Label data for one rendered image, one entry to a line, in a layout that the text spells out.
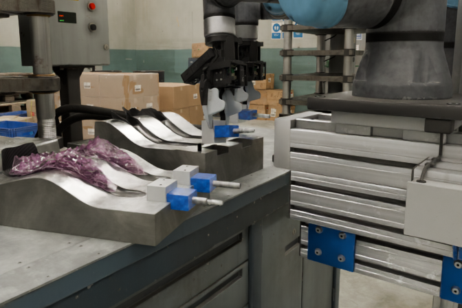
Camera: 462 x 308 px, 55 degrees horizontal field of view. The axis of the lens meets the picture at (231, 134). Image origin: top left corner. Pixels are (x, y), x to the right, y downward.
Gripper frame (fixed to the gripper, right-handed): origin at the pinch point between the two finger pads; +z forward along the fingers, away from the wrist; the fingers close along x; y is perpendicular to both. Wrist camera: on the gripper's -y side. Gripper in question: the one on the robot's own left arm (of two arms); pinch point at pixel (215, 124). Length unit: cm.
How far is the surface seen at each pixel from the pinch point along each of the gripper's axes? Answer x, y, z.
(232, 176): 5.4, 0.6, 12.9
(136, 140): -5.5, -21.1, 3.2
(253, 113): 28.3, -6.6, -4.1
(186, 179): -18.5, 6.0, 11.6
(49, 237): -40.2, -6.2, 19.6
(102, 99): 246, -337, -51
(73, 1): 19, -78, -51
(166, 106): 343, -330, -48
